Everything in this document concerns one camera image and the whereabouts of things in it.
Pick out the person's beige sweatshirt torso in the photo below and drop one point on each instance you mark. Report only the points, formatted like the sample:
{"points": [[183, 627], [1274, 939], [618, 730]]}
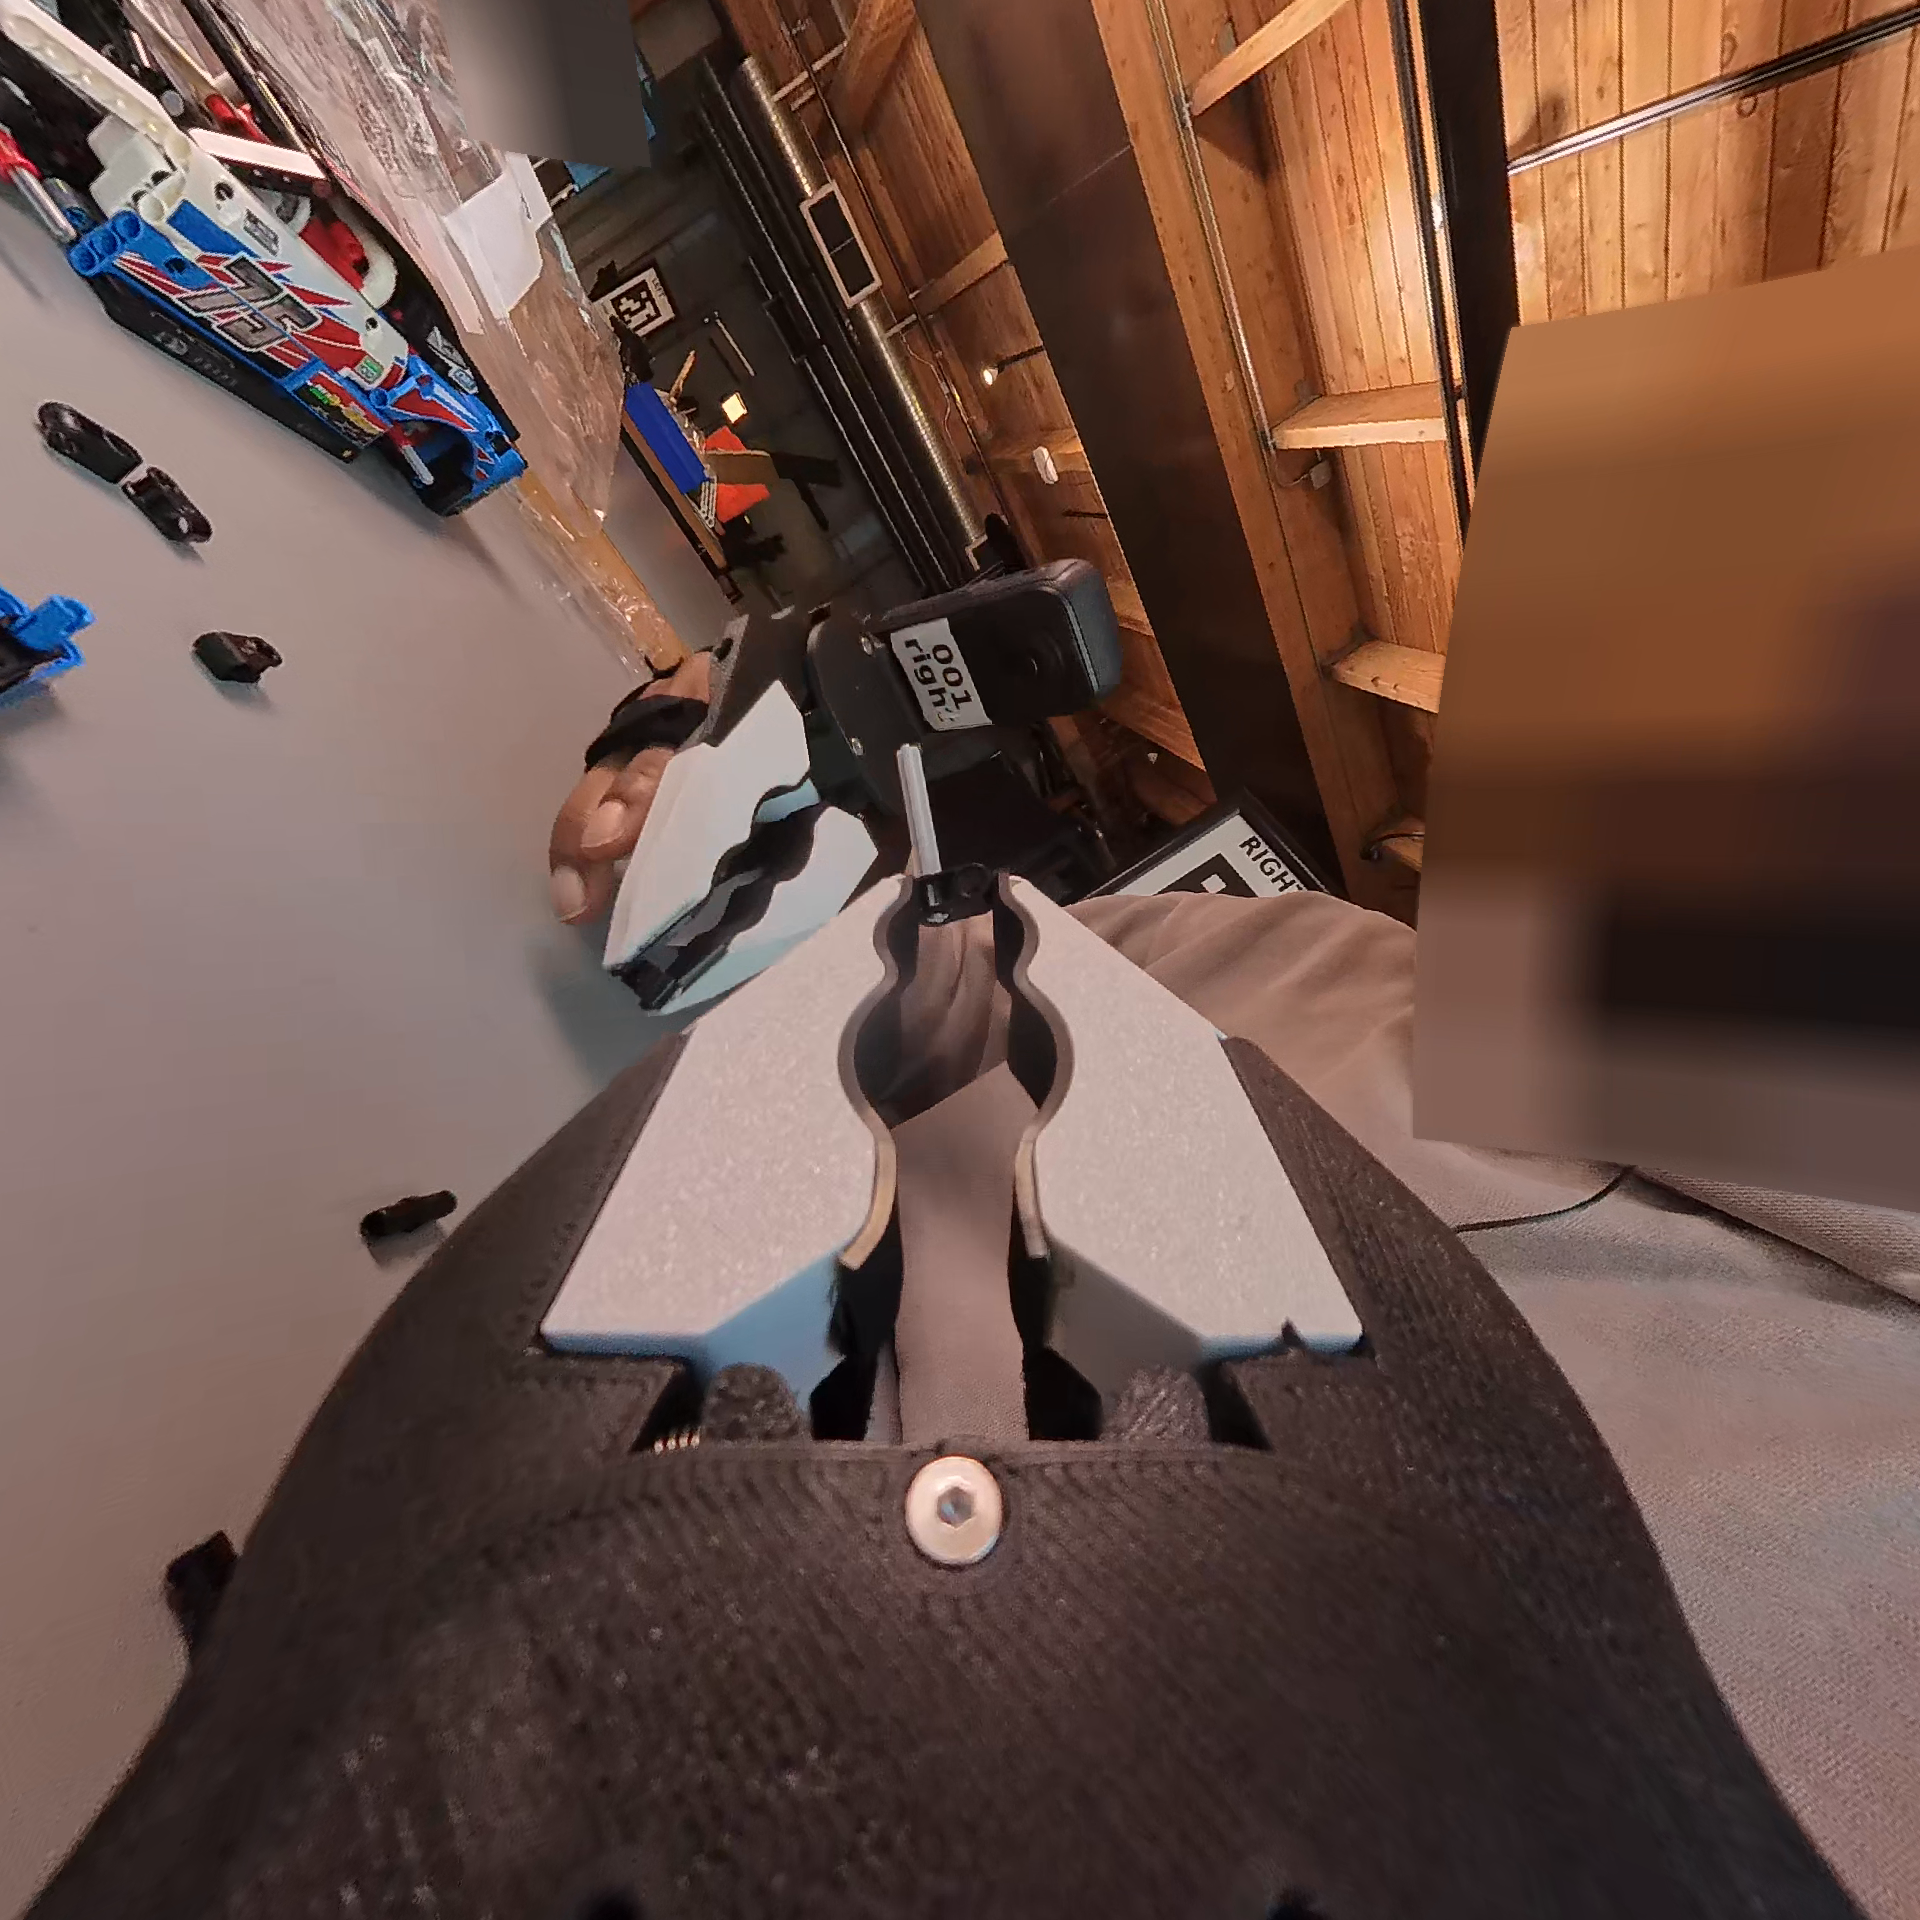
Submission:
{"points": [[1576, 1426]]}

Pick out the black white marker tag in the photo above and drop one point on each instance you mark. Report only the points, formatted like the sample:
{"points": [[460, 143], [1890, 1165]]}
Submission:
{"points": [[638, 301]]}

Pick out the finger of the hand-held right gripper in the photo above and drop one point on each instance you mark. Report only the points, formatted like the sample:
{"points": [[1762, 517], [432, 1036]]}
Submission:
{"points": [[796, 908], [706, 810]]}

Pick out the black framed marker sign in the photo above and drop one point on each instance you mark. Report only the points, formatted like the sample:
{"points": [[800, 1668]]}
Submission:
{"points": [[1224, 862]]}

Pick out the black lego pin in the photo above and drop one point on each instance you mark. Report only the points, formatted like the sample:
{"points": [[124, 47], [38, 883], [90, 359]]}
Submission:
{"points": [[406, 1213]]}

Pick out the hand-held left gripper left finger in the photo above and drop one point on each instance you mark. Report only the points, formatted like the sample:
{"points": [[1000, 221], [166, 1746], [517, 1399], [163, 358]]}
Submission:
{"points": [[735, 1201]]}

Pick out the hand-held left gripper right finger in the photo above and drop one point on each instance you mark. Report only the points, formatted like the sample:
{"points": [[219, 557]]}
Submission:
{"points": [[1186, 1201]]}

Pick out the black bent lego connector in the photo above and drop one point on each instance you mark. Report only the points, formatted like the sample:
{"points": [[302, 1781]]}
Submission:
{"points": [[203, 1577]]}

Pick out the grey lego axle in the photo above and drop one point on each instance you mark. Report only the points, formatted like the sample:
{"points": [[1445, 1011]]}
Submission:
{"points": [[918, 810]]}

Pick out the person's right hand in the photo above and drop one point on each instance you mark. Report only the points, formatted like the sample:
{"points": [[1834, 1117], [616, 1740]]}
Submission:
{"points": [[600, 827]]}

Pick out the black blue red lego beam assembly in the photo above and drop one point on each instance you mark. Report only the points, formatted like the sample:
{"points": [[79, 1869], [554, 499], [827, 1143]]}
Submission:
{"points": [[38, 638]]}

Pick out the blue white lego race car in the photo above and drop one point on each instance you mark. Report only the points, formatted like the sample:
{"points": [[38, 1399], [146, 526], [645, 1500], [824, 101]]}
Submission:
{"points": [[254, 301]]}

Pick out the clear plastic bag white label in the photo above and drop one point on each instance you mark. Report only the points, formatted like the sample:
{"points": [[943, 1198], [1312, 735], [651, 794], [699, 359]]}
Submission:
{"points": [[495, 225]]}

